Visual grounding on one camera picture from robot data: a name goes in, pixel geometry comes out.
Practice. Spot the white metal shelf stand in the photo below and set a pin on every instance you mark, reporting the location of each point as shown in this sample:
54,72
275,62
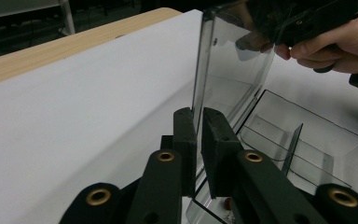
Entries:
66,18

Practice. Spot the wooden table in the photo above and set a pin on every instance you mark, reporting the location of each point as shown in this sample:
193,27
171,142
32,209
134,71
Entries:
59,49

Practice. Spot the clear plastic compartment box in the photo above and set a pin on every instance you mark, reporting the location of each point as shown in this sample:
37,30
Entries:
323,149

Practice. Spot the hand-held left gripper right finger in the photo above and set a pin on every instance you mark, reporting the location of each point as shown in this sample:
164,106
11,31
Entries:
219,155

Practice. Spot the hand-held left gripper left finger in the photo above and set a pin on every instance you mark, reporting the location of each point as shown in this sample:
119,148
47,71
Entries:
186,149

